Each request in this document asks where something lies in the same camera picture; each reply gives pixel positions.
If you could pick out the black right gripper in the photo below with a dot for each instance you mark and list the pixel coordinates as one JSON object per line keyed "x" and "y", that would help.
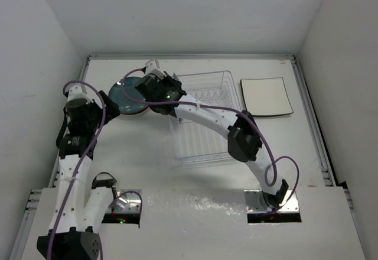
{"x": 170, "y": 79}

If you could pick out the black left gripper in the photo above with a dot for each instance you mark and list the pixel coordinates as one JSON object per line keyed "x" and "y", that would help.
{"x": 111, "y": 110}

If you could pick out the large red teal flower plate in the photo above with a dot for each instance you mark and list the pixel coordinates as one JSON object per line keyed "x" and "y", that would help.
{"x": 140, "y": 112}

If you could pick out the square beige plate black rim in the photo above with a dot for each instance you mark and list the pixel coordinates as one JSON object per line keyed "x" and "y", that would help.
{"x": 265, "y": 98}

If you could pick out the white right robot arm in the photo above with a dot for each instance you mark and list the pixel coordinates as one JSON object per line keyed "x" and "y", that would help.
{"x": 244, "y": 140}

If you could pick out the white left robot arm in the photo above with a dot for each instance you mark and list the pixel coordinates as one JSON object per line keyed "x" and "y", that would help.
{"x": 73, "y": 232}

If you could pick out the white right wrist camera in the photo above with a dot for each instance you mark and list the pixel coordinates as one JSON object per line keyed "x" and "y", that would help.
{"x": 152, "y": 67}

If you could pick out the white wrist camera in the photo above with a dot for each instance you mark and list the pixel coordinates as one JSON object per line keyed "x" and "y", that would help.
{"x": 76, "y": 91}
{"x": 152, "y": 67}

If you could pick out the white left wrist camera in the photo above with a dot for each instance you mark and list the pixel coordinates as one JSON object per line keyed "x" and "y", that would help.
{"x": 76, "y": 91}

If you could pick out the white wire dish rack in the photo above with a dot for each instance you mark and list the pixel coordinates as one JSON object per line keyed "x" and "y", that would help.
{"x": 199, "y": 135}

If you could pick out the aluminium table edge rail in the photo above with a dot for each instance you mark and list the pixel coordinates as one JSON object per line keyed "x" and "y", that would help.
{"x": 199, "y": 211}

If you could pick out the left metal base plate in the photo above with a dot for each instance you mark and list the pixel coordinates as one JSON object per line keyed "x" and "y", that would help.
{"x": 127, "y": 202}

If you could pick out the metal base plate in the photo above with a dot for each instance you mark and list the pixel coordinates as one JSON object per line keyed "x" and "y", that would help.
{"x": 127, "y": 202}
{"x": 255, "y": 203}

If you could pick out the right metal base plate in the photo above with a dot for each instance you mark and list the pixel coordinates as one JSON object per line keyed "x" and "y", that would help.
{"x": 255, "y": 203}

